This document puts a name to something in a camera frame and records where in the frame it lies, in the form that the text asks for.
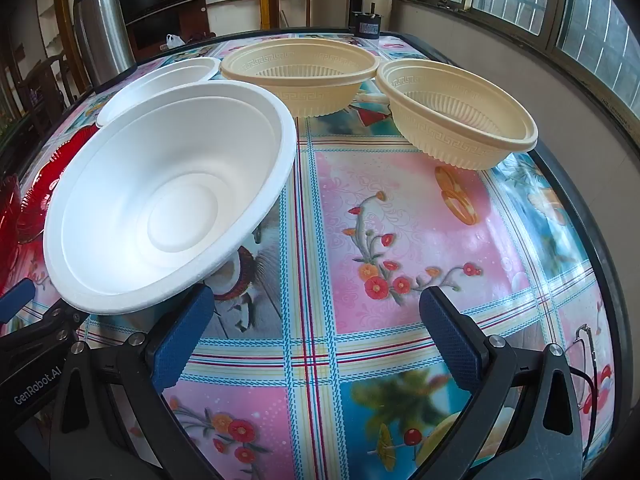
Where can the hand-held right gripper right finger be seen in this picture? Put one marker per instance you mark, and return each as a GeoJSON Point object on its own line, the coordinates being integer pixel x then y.
{"type": "Point", "coordinates": [450, 340]}

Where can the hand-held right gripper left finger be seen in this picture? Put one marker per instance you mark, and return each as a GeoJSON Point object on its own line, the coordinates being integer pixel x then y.
{"type": "Point", "coordinates": [185, 330]}

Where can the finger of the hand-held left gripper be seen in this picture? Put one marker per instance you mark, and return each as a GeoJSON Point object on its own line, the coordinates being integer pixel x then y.
{"type": "Point", "coordinates": [45, 327]}
{"type": "Point", "coordinates": [17, 296]}

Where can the red gold-rimmed plate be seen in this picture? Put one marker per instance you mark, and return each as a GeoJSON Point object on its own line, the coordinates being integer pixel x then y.
{"type": "Point", "coordinates": [10, 220]}
{"type": "Point", "coordinates": [55, 170]}

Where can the large white bowl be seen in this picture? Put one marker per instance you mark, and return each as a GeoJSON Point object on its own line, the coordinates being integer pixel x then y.
{"type": "Point", "coordinates": [125, 185]}

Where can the beige paper bowl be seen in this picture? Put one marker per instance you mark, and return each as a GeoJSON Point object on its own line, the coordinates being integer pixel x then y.
{"type": "Point", "coordinates": [300, 92]}
{"type": "Point", "coordinates": [450, 135]}

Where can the small white bowl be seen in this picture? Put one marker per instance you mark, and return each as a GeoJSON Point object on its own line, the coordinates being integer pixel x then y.
{"type": "Point", "coordinates": [165, 75]}

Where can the black-rimmed table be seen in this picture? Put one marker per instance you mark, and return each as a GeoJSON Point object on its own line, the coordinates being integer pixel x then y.
{"type": "Point", "coordinates": [612, 300]}

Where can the dark wooden chair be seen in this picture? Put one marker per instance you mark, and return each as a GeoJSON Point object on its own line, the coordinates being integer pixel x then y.
{"type": "Point", "coordinates": [47, 77]}

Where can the steel thermos jug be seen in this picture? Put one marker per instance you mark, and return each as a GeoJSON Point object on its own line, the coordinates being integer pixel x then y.
{"type": "Point", "coordinates": [102, 35]}

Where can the white plastic bag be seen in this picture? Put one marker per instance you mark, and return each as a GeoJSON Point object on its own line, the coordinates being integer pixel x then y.
{"type": "Point", "coordinates": [172, 41]}

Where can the small black device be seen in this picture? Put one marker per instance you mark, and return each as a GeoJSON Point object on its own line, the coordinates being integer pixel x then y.
{"type": "Point", "coordinates": [366, 25]}

